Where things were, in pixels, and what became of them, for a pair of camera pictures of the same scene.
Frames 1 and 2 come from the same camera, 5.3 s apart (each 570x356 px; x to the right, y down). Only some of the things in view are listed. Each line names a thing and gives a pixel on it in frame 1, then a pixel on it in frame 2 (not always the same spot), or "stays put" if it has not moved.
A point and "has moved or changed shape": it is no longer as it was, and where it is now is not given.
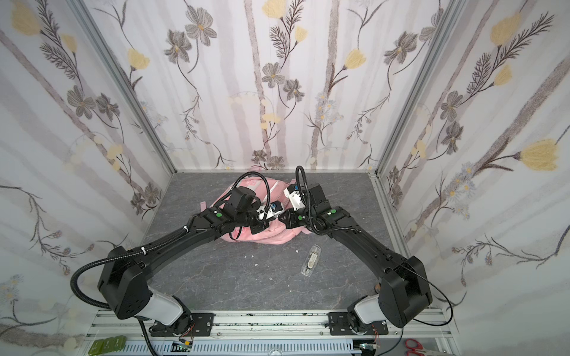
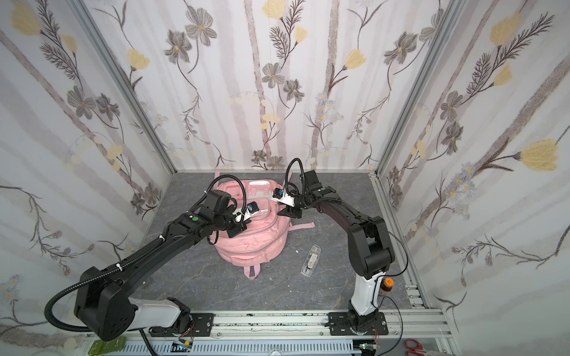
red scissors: (415, 346) stays put
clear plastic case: (311, 260) stays put
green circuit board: (107, 344) stays put
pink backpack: (270, 231) has moved or changed shape
